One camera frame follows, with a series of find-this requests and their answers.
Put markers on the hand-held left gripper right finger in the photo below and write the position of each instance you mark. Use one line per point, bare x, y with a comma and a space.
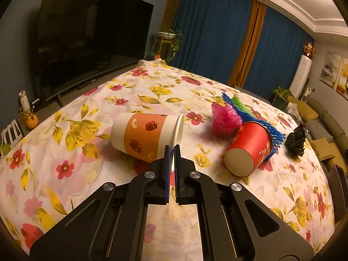
177, 174

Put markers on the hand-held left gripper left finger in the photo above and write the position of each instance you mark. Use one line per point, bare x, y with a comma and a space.
166, 168

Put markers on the white orange paper cup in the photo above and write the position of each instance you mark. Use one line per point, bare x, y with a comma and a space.
141, 136

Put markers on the pink mesh ball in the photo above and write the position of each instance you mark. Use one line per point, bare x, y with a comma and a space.
225, 119

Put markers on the red paper cup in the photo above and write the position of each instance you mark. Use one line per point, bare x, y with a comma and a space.
250, 146

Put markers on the green foam net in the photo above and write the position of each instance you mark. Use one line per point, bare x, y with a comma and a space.
240, 106

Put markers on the blue foam net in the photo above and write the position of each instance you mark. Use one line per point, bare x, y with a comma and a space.
276, 138

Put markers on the black plastic bag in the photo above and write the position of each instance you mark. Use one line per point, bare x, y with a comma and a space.
296, 140

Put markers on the grey plastic bin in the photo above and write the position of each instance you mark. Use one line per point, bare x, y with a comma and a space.
339, 190

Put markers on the floral tablecloth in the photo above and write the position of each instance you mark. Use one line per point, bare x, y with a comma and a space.
168, 87

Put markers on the gold plant stand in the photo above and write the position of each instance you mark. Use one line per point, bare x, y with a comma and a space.
163, 47

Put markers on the potted plant in green pot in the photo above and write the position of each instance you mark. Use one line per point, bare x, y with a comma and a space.
281, 98

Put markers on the trailing plant in white bowl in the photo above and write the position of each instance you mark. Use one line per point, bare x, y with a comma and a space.
165, 34

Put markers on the white clothes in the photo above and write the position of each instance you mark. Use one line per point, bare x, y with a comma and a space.
294, 108

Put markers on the orange round vase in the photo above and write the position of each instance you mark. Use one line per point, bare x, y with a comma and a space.
31, 121

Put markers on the blue curtain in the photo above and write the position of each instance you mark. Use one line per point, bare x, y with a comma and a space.
212, 32
277, 54

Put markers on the yellow cushion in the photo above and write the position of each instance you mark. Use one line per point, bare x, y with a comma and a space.
327, 151
307, 112

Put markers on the black white patterned cushion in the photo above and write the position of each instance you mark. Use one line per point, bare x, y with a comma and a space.
318, 130

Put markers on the orange curtain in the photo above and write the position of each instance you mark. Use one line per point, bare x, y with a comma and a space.
248, 43

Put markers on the white small appliance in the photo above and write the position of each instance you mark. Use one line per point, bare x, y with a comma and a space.
307, 92

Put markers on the black flat television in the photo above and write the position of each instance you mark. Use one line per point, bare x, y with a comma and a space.
89, 32

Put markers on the white standing air conditioner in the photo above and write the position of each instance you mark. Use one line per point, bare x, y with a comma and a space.
300, 76

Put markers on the white stick bundle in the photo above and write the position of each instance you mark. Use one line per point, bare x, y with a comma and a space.
24, 100

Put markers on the white folding rack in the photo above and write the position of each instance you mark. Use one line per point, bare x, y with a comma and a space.
11, 133

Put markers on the brown wooden door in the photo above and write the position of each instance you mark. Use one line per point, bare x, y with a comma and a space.
174, 5

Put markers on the grey sectional sofa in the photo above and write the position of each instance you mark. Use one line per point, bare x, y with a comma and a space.
334, 122

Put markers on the artificial flower bouquet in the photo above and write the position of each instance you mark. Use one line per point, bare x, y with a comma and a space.
309, 49

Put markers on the small landscape painting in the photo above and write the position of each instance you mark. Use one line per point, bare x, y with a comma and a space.
329, 69

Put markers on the sailboat and tree painting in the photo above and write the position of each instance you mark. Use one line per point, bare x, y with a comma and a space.
343, 80

